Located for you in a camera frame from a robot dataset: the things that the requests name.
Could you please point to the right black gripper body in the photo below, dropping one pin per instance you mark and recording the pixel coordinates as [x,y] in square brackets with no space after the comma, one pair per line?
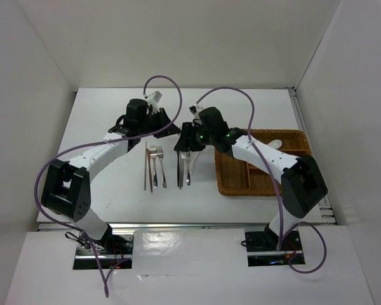
[209,136]

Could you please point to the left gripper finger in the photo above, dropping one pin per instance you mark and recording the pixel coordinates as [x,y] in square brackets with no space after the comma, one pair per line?
[165,120]
[171,130]

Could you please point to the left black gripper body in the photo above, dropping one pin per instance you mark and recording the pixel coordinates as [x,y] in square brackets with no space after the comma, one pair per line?
[152,124]

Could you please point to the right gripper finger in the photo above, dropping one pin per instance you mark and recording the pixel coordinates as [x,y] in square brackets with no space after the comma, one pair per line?
[195,139]
[182,144]

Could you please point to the white ceramic spoon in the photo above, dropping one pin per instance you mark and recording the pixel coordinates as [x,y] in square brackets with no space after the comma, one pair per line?
[275,144]
[193,158]

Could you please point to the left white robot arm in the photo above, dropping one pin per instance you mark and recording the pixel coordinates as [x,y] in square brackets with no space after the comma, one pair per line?
[67,188]

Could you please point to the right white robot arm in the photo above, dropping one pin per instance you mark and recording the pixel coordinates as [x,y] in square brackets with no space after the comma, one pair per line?
[299,183]

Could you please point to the silver knife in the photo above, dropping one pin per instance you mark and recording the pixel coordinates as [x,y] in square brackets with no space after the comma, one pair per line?
[181,165]

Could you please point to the steel fork right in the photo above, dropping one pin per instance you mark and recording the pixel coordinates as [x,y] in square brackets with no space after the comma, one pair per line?
[188,161]

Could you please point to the steel fork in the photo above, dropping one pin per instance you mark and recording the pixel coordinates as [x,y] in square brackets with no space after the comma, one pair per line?
[188,161]
[153,156]
[160,156]

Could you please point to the steel fork left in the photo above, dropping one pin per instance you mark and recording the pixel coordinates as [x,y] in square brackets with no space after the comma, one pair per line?
[153,156]

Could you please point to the copper chopstick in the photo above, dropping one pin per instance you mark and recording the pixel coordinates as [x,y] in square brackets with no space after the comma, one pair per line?
[149,170]

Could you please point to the wicker cutlery tray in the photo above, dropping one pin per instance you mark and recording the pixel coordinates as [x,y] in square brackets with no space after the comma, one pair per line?
[239,178]

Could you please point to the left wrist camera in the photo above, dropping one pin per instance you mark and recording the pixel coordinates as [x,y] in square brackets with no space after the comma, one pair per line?
[153,98]

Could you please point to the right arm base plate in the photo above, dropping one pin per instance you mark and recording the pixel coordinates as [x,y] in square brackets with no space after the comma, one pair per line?
[261,253]

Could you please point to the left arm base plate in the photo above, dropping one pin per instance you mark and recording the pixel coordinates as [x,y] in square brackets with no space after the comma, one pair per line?
[118,256]

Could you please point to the aluminium rail front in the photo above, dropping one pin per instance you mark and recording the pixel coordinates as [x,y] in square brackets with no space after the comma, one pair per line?
[46,226]

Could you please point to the aluminium rail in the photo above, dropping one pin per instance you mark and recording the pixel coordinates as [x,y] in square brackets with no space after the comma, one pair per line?
[46,226]
[326,210]

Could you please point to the aluminium rail right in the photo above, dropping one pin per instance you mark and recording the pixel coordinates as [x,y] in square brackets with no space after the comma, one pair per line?
[326,210]

